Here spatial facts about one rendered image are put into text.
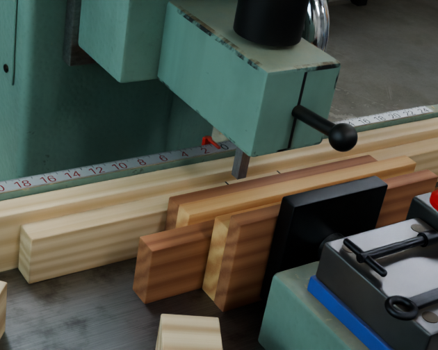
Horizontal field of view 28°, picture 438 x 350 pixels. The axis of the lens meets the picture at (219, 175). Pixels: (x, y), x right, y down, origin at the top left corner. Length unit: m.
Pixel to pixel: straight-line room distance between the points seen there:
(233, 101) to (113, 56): 0.12
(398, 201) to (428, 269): 0.15
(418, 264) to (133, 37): 0.29
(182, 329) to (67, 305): 0.10
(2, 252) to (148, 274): 0.11
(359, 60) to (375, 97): 0.34
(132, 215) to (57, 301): 0.08
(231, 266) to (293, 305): 0.06
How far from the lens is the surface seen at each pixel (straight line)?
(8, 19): 0.79
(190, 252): 0.63
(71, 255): 0.65
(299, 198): 0.61
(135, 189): 0.67
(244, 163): 0.70
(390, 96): 3.38
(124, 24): 0.69
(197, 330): 0.57
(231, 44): 0.64
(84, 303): 0.63
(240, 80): 0.63
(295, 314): 0.58
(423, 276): 0.56
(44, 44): 0.78
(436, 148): 0.86
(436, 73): 3.72
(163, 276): 0.63
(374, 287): 0.53
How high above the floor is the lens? 1.30
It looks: 30 degrees down
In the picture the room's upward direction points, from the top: 10 degrees clockwise
